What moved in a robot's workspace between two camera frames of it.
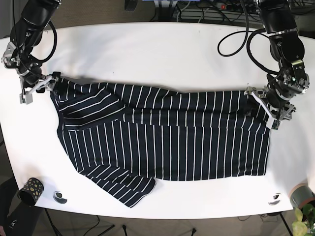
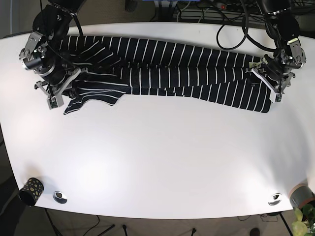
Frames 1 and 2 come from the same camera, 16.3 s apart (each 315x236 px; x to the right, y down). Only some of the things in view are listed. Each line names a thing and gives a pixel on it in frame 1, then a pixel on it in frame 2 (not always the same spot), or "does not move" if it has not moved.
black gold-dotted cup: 29,193 does not move
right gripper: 26,98 to 57,82
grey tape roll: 301,194 does not move
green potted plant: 304,224 does not move
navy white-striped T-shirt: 125,137 to 111,69
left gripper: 275,113 to 274,73
